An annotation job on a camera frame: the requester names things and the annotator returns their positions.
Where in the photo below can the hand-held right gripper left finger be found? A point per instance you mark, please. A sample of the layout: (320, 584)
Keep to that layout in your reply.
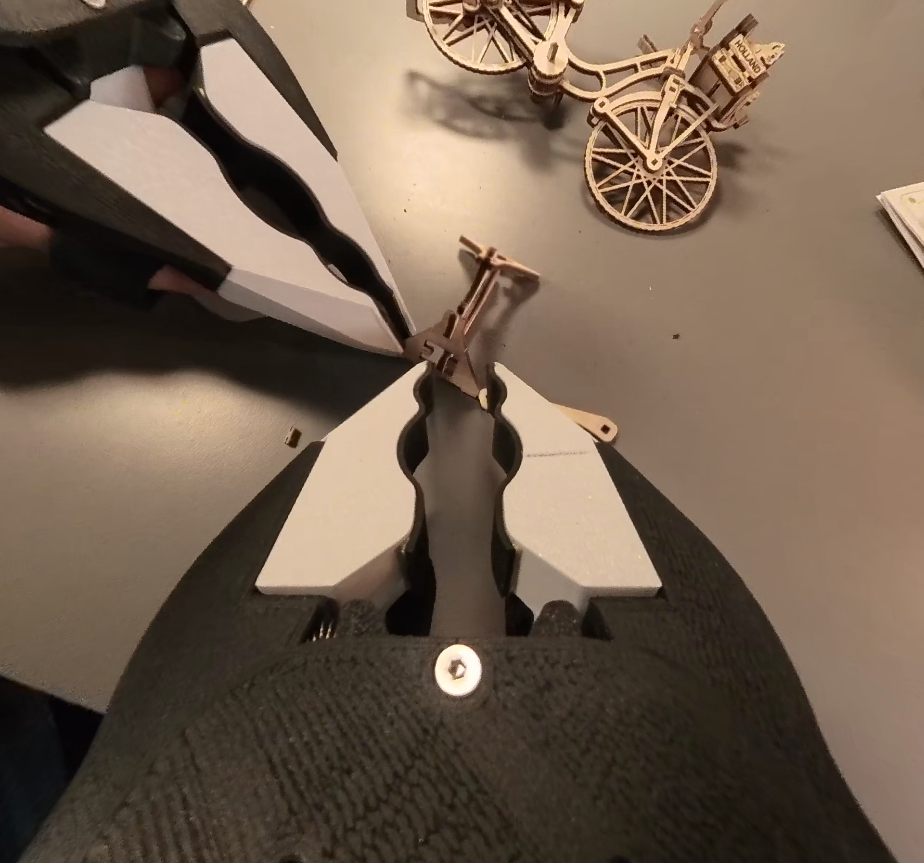
(339, 516)

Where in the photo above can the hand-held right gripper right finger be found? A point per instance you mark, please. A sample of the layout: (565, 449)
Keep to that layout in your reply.
(577, 516)

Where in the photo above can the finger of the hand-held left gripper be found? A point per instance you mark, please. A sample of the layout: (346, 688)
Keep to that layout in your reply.
(289, 127)
(180, 185)

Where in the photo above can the wooden bicycle model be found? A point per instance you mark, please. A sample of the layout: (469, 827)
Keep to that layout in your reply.
(548, 55)

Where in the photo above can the person's left hand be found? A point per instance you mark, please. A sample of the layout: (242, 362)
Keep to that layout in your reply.
(21, 228)

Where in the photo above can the small wooden block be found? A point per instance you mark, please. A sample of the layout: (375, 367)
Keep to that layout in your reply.
(293, 436)

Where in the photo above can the paper instruction booklet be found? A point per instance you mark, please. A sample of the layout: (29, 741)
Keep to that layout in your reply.
(908, 217)

